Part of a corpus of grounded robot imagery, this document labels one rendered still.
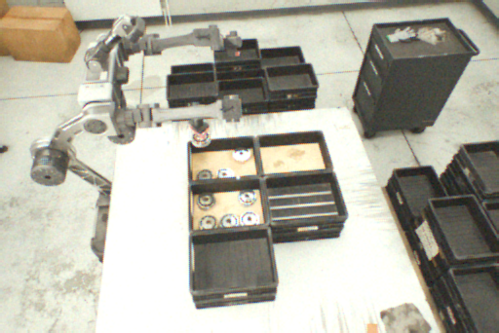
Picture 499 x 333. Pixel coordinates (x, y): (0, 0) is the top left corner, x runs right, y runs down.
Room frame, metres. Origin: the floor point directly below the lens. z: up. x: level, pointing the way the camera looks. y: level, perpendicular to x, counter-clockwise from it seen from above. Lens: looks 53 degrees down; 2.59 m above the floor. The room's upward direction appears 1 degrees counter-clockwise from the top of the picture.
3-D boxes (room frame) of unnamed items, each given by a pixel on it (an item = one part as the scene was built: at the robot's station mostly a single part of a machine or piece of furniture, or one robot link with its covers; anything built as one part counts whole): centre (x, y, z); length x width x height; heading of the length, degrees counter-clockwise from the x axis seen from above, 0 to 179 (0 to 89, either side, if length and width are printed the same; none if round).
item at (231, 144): (1.33, 0.12, 0.87); 0.40 x 0.30 x 0.11; 95
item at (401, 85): (2.49, -1.34, 0.45); 0.60 x 0.45 x 0.90; 96
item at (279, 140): (1.37, -0.28, 0.87); 0.40 x 0.30 x 0.11; 95
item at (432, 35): (2.55, -1.45, 0.88); 0.29 x 0.22 x 0.03; 96
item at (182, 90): (2.35, 0.41, 0.37); 0.40 x 0.30 x 0.45; 96
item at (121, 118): (1.14, 0.50, 1.45); 0.09 x 0.08 x 0.12; 6
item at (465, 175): (1.52, -1.65, 0.37); 0.40 x 0.30 x 0.45; 6
